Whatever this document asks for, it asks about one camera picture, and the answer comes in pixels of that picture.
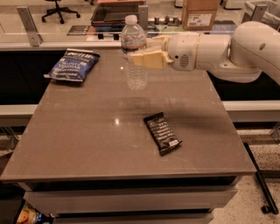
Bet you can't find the black snack bar wrapper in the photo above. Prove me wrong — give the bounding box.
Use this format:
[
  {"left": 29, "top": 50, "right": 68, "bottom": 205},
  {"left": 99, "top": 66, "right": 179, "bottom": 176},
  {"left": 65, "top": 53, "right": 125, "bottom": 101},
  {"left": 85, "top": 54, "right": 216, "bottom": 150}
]
[{"left": 143, "top": 112, "right": 182, "bottom": 156}]

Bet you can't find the clear plastic water bottle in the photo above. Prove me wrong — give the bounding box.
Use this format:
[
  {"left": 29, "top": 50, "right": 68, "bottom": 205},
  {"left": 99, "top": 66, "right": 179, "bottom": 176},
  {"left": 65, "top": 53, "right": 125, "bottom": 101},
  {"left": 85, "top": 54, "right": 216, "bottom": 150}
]
[{"left": 121, "top": 15, "right": 148, "bottom": 90}]

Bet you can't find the blue chip bag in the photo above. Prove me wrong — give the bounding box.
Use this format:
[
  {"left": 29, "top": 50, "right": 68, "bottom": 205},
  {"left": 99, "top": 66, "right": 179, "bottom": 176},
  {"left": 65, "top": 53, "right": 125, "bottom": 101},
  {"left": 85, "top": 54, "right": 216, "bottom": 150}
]
[{"left": 48, "top": 48, "right": 100, "bottom": 82}]

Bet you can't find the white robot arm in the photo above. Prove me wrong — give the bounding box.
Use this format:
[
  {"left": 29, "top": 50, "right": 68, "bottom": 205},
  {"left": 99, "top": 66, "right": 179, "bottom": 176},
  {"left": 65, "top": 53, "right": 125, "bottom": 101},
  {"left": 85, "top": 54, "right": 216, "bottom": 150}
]
[{"left": 128, "top": 21, "right": 280, "bottom": 84}]

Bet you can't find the grey drawer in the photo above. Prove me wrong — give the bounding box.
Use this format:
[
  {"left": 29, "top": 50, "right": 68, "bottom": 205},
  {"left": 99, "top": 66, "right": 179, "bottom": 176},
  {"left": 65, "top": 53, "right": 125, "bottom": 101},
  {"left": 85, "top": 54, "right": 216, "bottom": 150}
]
[
  {"left": 53, "top": 213, "right": 213, "bottom": 224},
  {"left": 24, "top": 186, "right": 237, "bottom": 214}
]

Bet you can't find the left metal glass bracket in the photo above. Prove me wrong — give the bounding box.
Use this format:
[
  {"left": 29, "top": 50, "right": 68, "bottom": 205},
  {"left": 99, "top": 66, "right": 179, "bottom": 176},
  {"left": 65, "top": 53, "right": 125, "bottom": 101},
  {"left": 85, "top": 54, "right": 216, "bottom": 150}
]
[{"left": 17, "top": 6, "right": 42, "bottom": 46}]

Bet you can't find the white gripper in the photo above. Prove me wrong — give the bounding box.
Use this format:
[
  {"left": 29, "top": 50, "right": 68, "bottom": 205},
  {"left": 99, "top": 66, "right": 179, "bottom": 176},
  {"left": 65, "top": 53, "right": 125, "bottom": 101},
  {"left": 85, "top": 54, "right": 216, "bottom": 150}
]
[{"left": 128, "top": 32, "right": 200, "bottom": 71}]

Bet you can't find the right metal glass bracket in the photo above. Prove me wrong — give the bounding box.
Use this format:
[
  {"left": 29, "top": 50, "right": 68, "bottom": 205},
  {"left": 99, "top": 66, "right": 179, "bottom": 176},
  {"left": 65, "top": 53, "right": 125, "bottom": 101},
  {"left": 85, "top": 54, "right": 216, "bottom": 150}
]
[{"left": 242, "top": 4, "right": 267, "bottom": 23}]

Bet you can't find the black office chair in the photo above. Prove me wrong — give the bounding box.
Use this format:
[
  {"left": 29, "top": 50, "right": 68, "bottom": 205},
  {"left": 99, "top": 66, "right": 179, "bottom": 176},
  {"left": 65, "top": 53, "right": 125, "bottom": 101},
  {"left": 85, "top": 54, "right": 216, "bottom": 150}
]
[{"left": 41, "top": 0, "right": 81, "bottom": 25}]

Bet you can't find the middle metal glass bracket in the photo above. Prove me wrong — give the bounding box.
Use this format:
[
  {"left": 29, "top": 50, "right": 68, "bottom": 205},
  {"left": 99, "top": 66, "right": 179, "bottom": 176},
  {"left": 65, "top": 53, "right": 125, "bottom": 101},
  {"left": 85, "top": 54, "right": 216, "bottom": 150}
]
[{"left": 138, "top": 5, "right": 149, "bottom": 31}]

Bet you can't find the black floor pole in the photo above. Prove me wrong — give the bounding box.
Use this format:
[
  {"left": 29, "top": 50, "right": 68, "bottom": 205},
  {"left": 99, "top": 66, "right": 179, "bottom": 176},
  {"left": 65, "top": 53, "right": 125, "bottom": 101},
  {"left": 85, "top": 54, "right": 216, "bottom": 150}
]
[{"left": 243, "top": 143, "right": 279, "bottom": 214}]

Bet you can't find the cardboard box with label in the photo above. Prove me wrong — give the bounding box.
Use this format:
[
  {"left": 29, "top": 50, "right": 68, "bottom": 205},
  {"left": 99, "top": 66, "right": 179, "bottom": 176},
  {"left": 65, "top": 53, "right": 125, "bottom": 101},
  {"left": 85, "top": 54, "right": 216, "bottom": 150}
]
[{"left": 181, "top": 0, "right": 220, "bottom": 31}]

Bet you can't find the metal glass bracket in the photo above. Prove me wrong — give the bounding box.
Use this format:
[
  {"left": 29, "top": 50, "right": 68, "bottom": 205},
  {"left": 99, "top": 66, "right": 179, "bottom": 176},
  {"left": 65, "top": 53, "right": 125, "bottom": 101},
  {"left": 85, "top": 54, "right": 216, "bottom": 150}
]
[
  {"left": 138, "top": 5, "right": 149, "bottom": 31},
  {"left": 242, "top": 4, "right": 267, "bottom": 23},
  {"left": 17, "top": 6, "right": 42, "bottom": 46}
]

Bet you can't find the lower grey drawer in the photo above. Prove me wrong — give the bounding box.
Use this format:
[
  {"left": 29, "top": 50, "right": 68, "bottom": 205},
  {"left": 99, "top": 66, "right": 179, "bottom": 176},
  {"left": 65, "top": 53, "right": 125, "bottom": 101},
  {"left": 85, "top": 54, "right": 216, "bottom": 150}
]
[{"left": 53, "top": 213, "right": 213, "bottom": 224}]

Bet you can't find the colourful snack bin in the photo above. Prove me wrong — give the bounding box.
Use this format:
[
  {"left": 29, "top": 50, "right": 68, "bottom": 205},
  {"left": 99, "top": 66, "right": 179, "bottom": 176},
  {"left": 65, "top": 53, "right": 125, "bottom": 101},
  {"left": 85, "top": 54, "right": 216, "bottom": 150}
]
[{"left": 16, "top": 204, "right": 55, "bottom": 224}]

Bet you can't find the upper grey drawer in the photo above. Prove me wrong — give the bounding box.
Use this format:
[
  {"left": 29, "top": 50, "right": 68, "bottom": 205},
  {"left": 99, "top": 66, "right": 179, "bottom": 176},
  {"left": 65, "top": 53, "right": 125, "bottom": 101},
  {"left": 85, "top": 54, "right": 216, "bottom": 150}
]
[{"left": 24, "top": 186, "right": 237, "bottom": 214}]

